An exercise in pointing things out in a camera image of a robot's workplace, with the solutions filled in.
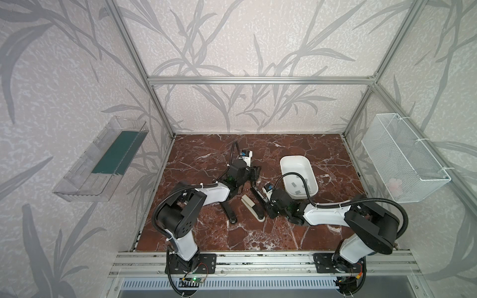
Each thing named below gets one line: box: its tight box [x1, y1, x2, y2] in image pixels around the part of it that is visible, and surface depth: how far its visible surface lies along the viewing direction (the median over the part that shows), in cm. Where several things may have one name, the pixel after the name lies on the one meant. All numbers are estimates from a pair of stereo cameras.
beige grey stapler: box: [240, 193, 266, 223], surface depth 90 cm
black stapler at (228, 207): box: [221, 197, 238, 225], surface depth 87 cm
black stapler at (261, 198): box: [250, 185, 269, 213], surface depth 93 cm
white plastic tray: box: [280, 155, 319, 200], surface depth 101 cm
